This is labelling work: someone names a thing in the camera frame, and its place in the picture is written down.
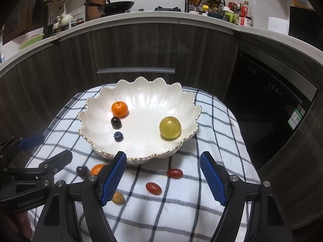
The black built-in dishwasher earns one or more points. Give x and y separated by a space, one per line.
265 111

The white scalloped bowl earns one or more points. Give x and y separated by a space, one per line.
146 100

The blueberry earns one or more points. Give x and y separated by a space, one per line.
118 136

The yellow-green round plum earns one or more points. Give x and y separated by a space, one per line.
170 127

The black knife holder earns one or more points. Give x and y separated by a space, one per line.
53 26

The red cherry tomato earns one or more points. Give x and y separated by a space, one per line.
174 173
153 188

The small brown longan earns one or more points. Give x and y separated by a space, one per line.
119 198

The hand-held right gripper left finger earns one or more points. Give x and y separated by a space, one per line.
114 179

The white teapot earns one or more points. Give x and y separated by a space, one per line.
67 18

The black wok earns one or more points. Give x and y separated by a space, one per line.
118 6

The orange tangerine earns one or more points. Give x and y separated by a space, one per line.
119 109
97 169

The gas stove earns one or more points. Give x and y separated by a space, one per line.
167 8

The dark framed window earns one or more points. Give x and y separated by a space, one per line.
20 15

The black microwave oven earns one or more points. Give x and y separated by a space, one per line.
302 22

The cluster of sauce bottles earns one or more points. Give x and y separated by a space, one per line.
243 15

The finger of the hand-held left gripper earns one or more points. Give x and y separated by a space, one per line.
31 142
58 160

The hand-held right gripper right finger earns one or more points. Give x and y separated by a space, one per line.
213 179

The dark wood kitchen cabinet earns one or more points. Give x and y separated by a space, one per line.
138 48

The dark purple grape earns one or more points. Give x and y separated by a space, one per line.
116 122
82 171

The checked white cloth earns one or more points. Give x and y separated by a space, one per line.
181 206

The person's left hand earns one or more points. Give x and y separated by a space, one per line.
24 223

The green basin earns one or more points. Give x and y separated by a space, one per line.
31 42

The white round container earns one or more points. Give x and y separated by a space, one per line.
277 26

